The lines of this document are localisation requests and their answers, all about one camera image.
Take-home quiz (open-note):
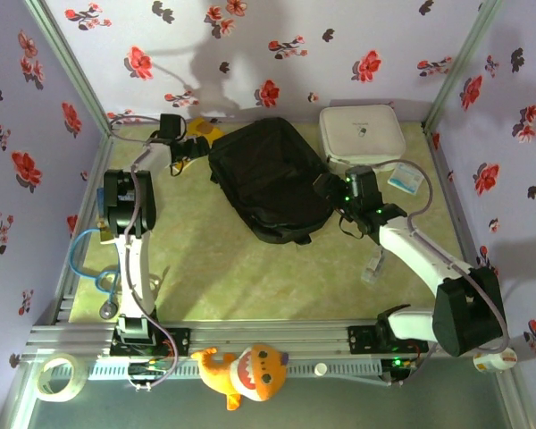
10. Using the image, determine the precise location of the black backpack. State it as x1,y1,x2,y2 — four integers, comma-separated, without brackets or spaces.
207,116,336,246

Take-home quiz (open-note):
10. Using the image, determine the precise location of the aluminium side rail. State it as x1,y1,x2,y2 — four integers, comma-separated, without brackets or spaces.
422,122,505,322
35,124,117,327

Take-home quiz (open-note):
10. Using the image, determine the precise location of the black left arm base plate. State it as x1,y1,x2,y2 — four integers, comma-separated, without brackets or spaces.
109,326,191,358

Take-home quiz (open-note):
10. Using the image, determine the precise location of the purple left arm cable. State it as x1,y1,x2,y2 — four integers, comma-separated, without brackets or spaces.
106,114,180,391

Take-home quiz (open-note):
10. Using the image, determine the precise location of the orange shark plush toy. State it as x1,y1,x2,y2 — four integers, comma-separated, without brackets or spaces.
189,342,290,411

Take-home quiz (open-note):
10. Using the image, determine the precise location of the slotted grey cable tray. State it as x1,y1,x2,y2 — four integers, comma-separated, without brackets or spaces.
87,359,383,381

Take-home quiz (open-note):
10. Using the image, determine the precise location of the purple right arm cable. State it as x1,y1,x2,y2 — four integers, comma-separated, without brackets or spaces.
370,159,513,388

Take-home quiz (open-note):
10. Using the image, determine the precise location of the aluminium corner post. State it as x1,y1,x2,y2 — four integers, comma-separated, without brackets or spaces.
21,0,117,130
422,0,506,130

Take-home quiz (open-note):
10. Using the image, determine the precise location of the clear plastic packet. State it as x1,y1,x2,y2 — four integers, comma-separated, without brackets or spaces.
360,244,385,287

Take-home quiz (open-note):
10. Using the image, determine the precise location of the blue and white sachet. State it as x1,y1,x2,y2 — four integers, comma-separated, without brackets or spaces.
387,162,425,194

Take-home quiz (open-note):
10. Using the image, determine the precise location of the clear tape roll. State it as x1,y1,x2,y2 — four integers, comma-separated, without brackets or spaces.
35,352,88,402

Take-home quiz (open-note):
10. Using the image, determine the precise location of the white plastic case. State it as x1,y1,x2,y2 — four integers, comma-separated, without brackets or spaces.
317,104,406,173

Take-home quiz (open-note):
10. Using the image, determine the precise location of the white bottle with orange label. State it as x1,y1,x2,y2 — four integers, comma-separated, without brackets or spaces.
472,347,518,373

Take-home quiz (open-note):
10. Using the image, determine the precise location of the long aluminium frame rail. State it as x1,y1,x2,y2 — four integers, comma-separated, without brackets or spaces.
24,319,513,363

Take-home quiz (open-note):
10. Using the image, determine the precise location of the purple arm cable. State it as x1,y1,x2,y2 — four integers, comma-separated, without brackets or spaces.
106,114,180,391
370,159,513,388

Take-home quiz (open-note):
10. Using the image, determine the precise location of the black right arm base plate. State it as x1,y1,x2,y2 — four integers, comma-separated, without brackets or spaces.
347,324,430,355

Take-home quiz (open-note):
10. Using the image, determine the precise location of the large yellow children's book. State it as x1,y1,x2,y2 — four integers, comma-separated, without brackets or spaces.
178,117,223,173

